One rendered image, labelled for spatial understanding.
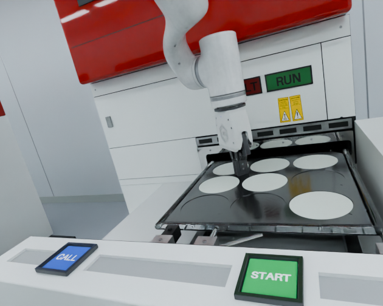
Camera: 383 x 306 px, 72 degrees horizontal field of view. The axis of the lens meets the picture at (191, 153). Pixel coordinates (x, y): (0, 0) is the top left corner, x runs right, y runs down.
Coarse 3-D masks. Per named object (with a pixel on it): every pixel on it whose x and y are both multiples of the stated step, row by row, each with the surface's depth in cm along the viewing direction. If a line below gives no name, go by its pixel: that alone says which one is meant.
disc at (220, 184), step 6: (210, 180) 68; (216, 180) 67; (222, 180) 66; (228, 180) 65; (234, 180) 64; (204, 186) 65; (210, 186) 64; (216, 186) 63; (222, 186) 63; (228, 186) 62; (234, 186) 61; (210, 192) 61; (216, 192) 60
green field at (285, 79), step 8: (288, 72) 70; (296, 72) 70; (304, 72) 69; (272, 80) 72; (280, 80) 72; (288, 80) 71; (296, 80) 70; (304, 80) 70; (272, 88) 73; (280, 88) 72
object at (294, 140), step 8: (288, 136) 76; (296, 136) 74; (304, 136) 73; (312, 136) 72; (320, 136) 72; (328, 136) 71; (336, 136) 70; (344, 136) 70; (352, 136) 69; (216, 144) 85; (256, 144) 79; (264, 144) 78; (272, 144) 77; (280, 144) 76; (288, 144) 75; (296, 144) 75; (352, 144) 69; (200, 152) 87; (208, 152) 86; (216, 152) 84; (352, 152) 70; (200, 160) 88; (208, 160) 88
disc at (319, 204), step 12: (312, 192) 50; (324, 192) 50; (300, 204) 47; (312, 204) 47; (324, 204) 46; (336, 204) 45; (348, 204) 44; (312, 216) 43; (324, 216) 42; (336, 216) 42
